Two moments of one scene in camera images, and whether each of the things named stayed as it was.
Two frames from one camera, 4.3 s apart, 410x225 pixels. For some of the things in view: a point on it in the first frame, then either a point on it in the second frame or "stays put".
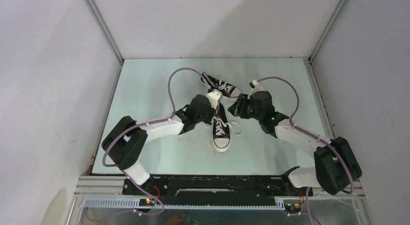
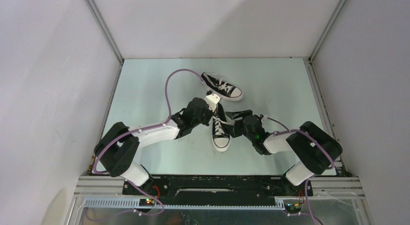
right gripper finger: [241, 107] to [238, 115]
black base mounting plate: [214, 187] stays put
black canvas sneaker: [221, 137] stays put
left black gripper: [212, 111] stays put
